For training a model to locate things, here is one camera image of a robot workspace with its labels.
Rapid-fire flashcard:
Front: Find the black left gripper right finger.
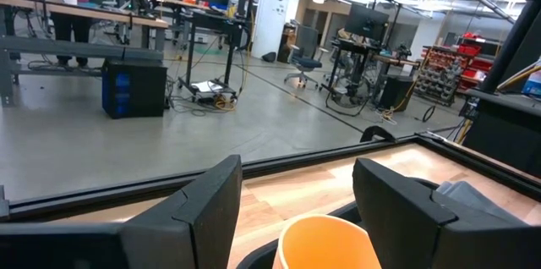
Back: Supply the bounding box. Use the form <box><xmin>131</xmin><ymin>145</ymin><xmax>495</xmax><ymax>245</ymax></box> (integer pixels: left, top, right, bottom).
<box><xmin>352</xmin><ymin>157</ymin><xmax>527</xmax><ymax>269</ymax></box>

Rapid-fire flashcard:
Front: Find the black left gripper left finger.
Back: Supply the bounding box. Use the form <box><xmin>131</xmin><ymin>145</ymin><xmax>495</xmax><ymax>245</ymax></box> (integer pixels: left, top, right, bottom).
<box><xmin>121</xmin><ymin>154</ymin><xmax>243</xmax><ymax>269</ymax></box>

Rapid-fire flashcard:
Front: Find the grey sponge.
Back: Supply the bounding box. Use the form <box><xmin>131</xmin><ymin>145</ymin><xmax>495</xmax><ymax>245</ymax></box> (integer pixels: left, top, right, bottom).
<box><xmin>434</xmin><ymin>180</ymin><xmax>525</xmax><ymax>223</ymax></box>

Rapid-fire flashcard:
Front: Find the orange mug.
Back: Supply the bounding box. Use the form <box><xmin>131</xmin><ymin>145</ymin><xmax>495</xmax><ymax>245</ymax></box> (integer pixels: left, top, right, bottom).
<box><xmin>272</xmin><ymin>213</ymin><xmax>384</xmax><ymax>269</ymax></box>

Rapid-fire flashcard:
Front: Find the black box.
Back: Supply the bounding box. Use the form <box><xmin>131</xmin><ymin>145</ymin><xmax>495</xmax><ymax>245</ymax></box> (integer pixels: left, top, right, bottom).
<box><xmin>378</xmin><ymin>74</ymin><xmax>415</xmax><ymax>113</ymax></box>

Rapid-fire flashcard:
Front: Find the black computer tower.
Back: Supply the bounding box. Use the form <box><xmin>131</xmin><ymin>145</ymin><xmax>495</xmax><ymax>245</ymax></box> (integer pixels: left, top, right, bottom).
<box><xmin>101</xmin><ymin>58</ymin><xmax>169</xmax><ymax>120</ymax></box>

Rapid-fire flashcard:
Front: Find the shelf with red bins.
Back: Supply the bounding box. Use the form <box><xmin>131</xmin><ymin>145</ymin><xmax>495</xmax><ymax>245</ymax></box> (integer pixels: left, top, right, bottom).
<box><xmin>416</xmin><ymin>31</ymin><xmax>504</xmax><ymax>107</ymax></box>

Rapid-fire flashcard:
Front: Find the black desk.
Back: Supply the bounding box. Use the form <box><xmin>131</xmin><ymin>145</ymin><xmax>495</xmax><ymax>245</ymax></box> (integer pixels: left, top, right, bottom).
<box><xmin>320</xmin><ymin>40</ymin><xmax>419</xmax><ymax>105</ymax></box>

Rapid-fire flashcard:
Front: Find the blue office chair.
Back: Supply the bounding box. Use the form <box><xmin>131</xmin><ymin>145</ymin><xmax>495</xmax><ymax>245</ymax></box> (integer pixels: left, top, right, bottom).
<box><xmin>283</xmin><ymin>44</ymin><xmax>329</xmax><ymax>91</ymax></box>

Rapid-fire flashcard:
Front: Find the monitor stand on wheels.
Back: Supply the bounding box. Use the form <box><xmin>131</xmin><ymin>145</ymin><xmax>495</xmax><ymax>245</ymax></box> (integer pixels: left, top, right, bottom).
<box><xmin>177</xmin><ymin>8</ymin><xmax>250</xmax><ymax>105</ymax></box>

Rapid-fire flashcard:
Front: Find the black pole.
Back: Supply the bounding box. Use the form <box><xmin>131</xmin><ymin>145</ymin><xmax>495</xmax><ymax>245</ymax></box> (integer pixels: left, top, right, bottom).
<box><xmin>479</xmin><ymin>0</ymin><xmax>541</xmax><ymax>95</ymax></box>

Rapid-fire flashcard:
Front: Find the white pillar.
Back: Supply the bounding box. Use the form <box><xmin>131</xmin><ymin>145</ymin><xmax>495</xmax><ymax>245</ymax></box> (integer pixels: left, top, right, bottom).
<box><xmin>251</xmin><ymin>0</ymin><xmax>303</xmax><ymax>59</ymax></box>

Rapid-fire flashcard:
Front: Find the wooden workbench with grey legs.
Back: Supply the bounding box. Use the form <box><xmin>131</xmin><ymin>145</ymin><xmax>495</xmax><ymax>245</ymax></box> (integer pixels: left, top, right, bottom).
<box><xmin>0</xmin><ymin>0</ymin><xmax>170</xmax><ymax>107</ymax></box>

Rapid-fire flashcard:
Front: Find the person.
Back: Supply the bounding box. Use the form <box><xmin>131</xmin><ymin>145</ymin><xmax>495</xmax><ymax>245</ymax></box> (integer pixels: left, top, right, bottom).
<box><xmin>41</xmin><ymin>0</ymin><xmax>102</xmax><ymax>69</ymax></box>

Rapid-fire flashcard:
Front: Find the yellow floor cable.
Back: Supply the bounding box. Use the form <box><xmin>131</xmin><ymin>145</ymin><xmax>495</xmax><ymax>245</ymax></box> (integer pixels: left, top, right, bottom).
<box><xmin>213</xmin><ymin>95</ymin><xmax>238</xmax><ymax>113</ymax></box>

